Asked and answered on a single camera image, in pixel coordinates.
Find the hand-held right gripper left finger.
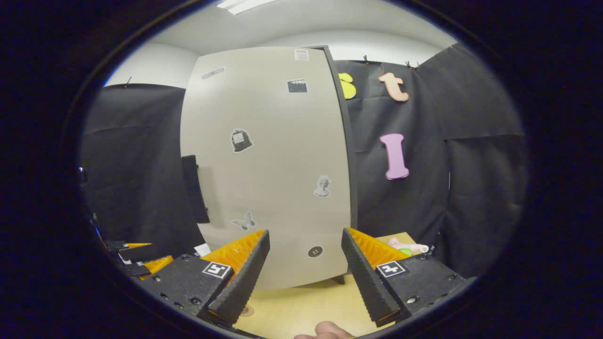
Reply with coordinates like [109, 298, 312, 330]
[139, 229, 271, 328]

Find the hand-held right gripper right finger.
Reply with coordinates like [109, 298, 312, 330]
[341, 227, 467, 328]

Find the black cabinet door handle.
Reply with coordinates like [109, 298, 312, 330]
[181, 154, 211, 225]

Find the beige cabinet door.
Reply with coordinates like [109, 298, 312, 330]
[180, 46, 352, 291]

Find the green and pink plush toy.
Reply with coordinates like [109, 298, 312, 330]
[388, 237, 430, 258]

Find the black backdrop cloth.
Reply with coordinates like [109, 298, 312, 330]
[332, 43, 529, 279]
[80, 84, 208, 258]

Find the ceiling light panel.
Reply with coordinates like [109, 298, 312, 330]
[216, 0, 281, 15]

